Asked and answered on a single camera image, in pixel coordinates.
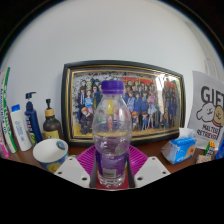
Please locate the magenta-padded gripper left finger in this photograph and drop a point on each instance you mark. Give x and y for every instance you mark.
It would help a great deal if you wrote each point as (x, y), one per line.
(70, 170)

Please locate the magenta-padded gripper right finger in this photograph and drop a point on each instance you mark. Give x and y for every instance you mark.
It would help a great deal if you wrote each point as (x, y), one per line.
(152, 170)

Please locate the clear bottle with purple cap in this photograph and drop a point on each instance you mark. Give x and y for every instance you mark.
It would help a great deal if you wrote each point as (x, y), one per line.
(112, 133)

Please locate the blue mug with yellow print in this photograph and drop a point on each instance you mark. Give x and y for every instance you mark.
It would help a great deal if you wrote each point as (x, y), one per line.
(50, 153)

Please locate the blue tissue pack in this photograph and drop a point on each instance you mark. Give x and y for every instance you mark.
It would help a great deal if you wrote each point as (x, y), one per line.
(178, 148)

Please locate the brown pump bottle yellow label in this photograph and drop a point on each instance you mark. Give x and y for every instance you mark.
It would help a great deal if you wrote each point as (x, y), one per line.
(52, 126)

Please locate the small beige pack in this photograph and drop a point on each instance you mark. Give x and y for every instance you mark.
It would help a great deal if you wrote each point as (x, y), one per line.
(202, 159)

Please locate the dark blue pump bottle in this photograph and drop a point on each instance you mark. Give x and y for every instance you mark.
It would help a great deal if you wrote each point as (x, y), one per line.
(33, 123)

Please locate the small colourful puzzle cube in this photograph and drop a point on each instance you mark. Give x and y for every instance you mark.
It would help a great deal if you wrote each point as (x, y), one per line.
(210, 148)

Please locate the white bottle with blue cap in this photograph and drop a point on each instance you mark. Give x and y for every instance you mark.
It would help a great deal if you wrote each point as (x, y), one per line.
(20, 130)

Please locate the black-framed group picture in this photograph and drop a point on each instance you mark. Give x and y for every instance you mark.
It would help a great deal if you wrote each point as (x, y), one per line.
(150, 103)

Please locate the white paper gift bag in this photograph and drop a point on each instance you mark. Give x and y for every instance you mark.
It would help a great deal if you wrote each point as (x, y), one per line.
(208, 110)

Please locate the green and white tall box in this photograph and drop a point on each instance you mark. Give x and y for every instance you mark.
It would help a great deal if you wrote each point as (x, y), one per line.
(6, 116)

